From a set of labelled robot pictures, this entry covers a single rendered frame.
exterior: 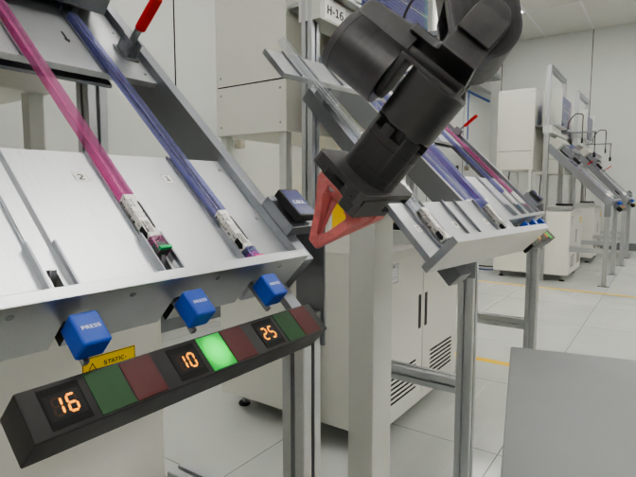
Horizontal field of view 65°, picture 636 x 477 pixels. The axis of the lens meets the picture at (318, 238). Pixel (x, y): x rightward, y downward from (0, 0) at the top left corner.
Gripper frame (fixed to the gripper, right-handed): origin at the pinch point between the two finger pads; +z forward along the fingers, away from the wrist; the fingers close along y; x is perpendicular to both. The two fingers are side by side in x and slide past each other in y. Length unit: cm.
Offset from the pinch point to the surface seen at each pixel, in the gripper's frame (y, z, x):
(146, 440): -6, 53, -4
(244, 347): 7.6, 10.2, 4.5
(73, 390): 24.4, 10.2, 3.0
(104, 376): 21.8, 10.1, 2.7
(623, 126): -749, -48, -83
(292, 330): -0.1, 10.2, 4.5
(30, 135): -6, 38, -65
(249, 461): -62, 103, 0
